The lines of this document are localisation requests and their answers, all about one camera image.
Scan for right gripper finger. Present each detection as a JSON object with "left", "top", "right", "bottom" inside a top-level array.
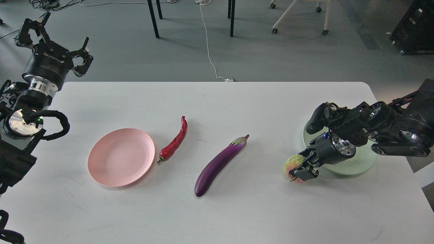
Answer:
[
  {"left": 292, "top": 154, "right": 306, "bottom": 169},
  {"left": 289, "top": 161, "right": 319, "bottom": 182}
]

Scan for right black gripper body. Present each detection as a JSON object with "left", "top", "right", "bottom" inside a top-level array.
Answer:
[{"left": 299, "top": 131, "right": 356, "bottom": 166}]

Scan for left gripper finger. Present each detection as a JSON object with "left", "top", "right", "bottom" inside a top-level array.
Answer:
[
  {"left": 14, "top": 11, "right": 52, "bottom": 51},
  {"left": 68, "top": 37, "right": 93, "bottom": 77}
]

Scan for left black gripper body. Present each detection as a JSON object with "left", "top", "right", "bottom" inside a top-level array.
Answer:
[{"left": 22, "top": 43, "right": 73, "bottom": 91}]

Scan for yellow pink apple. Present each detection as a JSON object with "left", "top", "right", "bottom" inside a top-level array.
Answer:
[{"left": 283, "top": 156, "right": 309, "bottom": 183}]

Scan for purple eggplant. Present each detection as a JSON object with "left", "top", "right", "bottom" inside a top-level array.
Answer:
[{"left": 194, "top": 134, "right": 250, "bottom": 197}]

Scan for red chili pepper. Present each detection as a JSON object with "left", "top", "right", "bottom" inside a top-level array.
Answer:
[{"left": 156, "top": 116, "right": 188, "bottom": 164}]

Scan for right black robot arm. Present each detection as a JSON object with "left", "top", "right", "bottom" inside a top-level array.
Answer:
[{"left": 284, "top": 79, "right": 434, "bottom": 183}]

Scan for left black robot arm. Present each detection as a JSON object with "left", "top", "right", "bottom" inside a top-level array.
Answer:
[{"left": 0, "top": 12, "right": 93, "bottom": 194}]

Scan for green plate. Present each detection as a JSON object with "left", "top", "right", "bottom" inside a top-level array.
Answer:
[{"left": 302, "top": 124, "right": 377, "bottom": 176}]

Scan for pink plate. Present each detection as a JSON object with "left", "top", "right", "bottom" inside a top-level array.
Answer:
[{"left": 87, "top": 128, "right": 156, "bottom": 187}]

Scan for black table leg left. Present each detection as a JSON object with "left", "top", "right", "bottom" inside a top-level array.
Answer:
[{"left": 147, "top": 0, "right": 163, "bottom": 39}]

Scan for black table leg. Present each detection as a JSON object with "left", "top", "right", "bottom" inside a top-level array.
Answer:
[
  {"left": 227, "top": 0, "right": 236, "bottom": 38},
  {"left": 147, "top": 0, "right": 163, "bottom": 39}
]

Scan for black equipment case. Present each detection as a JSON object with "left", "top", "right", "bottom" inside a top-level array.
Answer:
[{"left": 390, "top": 0, "right": 434, "bottom": 55}]

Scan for black table leg right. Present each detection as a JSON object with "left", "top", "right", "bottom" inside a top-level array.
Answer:
[{"left": 227, "top": 0, "right": 236, "bottom": 38}]

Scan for black floor cables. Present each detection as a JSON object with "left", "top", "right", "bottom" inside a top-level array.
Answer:
[{"left": 0, "top": 0, "right": 82, "bottom": 39}]

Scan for white floor cable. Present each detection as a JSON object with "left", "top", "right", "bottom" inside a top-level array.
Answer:
[{"left": 195, "top": 0, "right": 234, "bottom": 83}]

